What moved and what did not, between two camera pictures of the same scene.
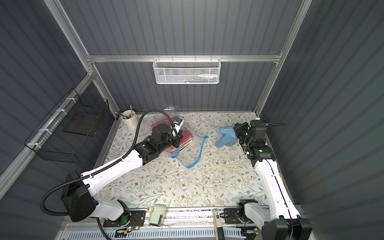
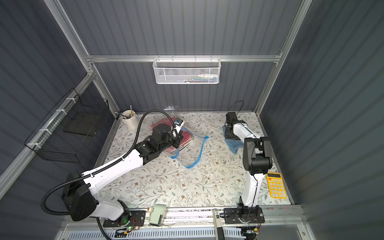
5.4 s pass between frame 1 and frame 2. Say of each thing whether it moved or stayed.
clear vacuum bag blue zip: stayed
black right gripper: moved
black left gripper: stayed
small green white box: stayed
